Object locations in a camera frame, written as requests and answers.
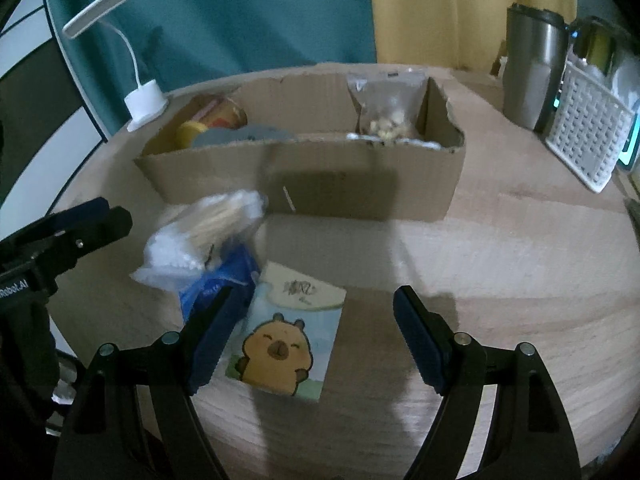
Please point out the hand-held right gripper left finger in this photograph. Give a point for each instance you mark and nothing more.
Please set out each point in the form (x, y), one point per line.
(215, 340)

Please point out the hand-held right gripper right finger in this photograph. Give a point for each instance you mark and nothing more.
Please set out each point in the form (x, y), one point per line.
(420, 340)

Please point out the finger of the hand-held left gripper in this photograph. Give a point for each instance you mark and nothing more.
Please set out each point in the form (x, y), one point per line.
(82, 212)
(105, 232)

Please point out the blue packet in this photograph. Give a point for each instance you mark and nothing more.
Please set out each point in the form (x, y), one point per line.
(220, 275)

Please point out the cartoon capybara card pack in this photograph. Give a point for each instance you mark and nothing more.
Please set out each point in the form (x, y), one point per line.
(280, 345)

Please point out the bag of cotton swabs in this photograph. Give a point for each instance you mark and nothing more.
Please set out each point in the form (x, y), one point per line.
(215, 222)

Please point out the yellow lid canister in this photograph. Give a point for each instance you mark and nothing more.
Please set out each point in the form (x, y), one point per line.
(225, 115)

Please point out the cardboard box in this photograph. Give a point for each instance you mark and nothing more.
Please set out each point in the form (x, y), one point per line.
(350, 180)

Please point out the clear snack bag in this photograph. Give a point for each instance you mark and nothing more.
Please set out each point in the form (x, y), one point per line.
(387, 105)

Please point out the white desk lamp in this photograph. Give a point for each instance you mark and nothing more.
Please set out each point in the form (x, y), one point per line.
(145, 102)

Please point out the teal curtain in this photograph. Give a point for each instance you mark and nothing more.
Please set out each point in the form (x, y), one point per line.
(240, 10)

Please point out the white perforated basket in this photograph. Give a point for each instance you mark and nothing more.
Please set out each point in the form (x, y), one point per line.
(585, 125)

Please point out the steel tumbler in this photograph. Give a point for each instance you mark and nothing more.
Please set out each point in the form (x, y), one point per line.
(530, 75)

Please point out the lit screen device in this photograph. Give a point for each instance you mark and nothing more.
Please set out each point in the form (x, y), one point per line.
(631, 145)

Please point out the yellow curtain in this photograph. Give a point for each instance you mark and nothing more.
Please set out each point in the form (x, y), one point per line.
(450, 10)

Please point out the clear plastic bag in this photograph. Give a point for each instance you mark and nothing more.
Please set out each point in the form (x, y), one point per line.
(627, 80)

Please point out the green can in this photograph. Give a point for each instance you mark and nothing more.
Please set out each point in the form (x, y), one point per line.
(597, 50)

